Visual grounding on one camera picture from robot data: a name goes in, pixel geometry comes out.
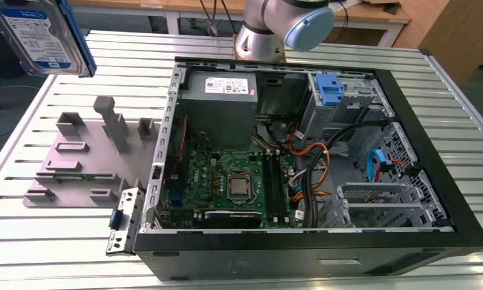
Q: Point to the grey parts rack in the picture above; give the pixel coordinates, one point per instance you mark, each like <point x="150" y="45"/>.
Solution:
<point x="84" y="169"/>

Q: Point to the CPU socket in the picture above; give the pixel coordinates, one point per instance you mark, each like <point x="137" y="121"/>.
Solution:
<point x="241" y="200"/>

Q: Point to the silver slot bracket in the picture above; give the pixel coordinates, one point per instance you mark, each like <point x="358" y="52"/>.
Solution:
<point x="126" y="211"/>

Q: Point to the black RAM slot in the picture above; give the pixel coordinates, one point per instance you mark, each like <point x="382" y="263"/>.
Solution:
<point x="269" y="187"/>

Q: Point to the grey power supply unit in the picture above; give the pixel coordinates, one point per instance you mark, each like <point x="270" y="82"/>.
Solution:
<point x="221" y="114"/>

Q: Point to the black PC case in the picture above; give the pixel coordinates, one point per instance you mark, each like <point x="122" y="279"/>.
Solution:
<point x="265" y="253"/>

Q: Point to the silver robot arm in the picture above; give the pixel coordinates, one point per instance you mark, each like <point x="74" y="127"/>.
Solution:
<point x="257" y="39"/>

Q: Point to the silver CPU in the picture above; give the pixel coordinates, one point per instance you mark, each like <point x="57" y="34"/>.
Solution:
<point x="238" y="187"/>

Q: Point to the wooden cabinet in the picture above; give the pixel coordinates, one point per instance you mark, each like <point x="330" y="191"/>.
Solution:
<point x="459" y="30"/>

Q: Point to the silver optical drive cage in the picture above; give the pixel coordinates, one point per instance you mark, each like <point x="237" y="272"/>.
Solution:
<point x="346" y="117"/>

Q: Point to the green RAM stick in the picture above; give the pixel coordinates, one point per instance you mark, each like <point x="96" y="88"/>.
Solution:
<point x="74" y="179"/>

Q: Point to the blue drive latch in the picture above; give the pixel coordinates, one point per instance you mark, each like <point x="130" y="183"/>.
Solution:
<point x="329" y="89"/>

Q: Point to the hard disk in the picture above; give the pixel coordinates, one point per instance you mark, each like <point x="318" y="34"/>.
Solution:
<point x="36" y="36"/>

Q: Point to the wooden desk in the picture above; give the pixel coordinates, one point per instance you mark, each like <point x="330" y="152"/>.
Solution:
<point x="370" y="12"/>

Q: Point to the white frame desk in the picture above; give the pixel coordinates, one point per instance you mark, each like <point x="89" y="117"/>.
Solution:
<point x="124" y="6"/>

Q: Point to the black graphics card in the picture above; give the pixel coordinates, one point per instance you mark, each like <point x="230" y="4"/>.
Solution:
<point x="233" y="218"/>

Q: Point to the silver disk bay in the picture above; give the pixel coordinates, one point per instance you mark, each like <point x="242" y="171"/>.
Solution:
<point x="386" y="205"/>

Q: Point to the green motherboard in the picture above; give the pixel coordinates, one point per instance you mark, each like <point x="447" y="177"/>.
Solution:
<point x="205" y="181"/>

